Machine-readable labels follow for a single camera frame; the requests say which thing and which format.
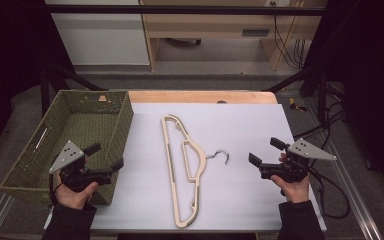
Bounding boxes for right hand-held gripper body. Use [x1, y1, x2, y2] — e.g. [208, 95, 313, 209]
[258, 137, 338, 184]

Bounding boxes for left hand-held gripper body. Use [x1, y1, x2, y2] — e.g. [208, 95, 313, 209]
[48, 139, 113, 193]

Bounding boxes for green woven basket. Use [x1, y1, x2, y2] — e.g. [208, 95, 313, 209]
[0, 89, 135, 206]

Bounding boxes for beige plastic clothes hanger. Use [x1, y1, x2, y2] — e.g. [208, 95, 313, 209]
[160, 114, 230, 230]

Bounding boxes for person's right hand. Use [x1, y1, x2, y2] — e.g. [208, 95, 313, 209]
[270, 152, 312, 205]

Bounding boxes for person's left hand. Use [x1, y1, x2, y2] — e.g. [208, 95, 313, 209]
[53, 162, 100, 211]

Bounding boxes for white sheet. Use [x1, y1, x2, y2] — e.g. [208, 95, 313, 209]
[43, 102, 328, 233]

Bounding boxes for yellow and black tool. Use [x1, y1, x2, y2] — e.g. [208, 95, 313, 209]
[287, 97, 309, 113]

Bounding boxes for black metal stand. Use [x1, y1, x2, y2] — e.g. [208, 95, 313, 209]
[262, 65, 330, 125]
[39, 62, 110, 118]

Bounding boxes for black curtain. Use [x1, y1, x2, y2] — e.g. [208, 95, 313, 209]
[0, 0, 76, 165]
[300, 0, 384, 204]

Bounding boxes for wooden table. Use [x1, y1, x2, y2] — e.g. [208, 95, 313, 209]
[127, 90, 279, 105]

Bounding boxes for white cabinet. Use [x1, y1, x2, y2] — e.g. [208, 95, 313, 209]
[44, 0, 151, 67]

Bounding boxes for light wooden desk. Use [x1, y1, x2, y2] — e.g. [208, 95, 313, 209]
[138, 0, 328, 72]

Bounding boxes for black floor cables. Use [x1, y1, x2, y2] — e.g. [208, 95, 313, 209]
[292, 81, 347, 142]

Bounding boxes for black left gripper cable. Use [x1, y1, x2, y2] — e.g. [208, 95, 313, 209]
[48, 172, 64, 205]

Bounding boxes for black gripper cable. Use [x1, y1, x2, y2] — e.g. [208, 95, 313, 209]
[48, 172, 64, 205]
[307, 165, 352, 220]

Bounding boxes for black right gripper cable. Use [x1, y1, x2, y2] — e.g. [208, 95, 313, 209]
[307, 165, 352, 220]

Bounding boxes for black hanging cables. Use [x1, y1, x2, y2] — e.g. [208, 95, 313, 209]
[272, 14, 307, 71]

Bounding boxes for black horizontal frame bar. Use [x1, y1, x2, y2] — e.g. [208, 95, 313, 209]
[44, 4, 328, 17]

